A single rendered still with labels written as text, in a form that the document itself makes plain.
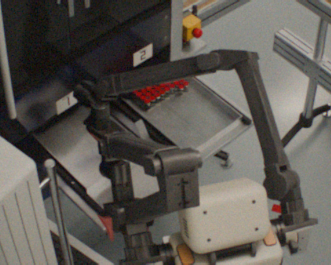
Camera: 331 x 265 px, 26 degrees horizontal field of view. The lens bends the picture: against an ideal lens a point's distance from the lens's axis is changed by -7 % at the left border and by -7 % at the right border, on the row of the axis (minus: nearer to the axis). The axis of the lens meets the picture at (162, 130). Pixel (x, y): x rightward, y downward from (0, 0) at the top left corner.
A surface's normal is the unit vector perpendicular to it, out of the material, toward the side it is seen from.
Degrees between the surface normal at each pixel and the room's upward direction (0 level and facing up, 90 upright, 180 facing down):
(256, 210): 48
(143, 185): 0
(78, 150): 0
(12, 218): 90
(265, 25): 0
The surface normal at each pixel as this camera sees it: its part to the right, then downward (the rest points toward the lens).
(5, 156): 0.01, -0.66
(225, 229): 0.18, 0.09
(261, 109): -0.48, 0.03
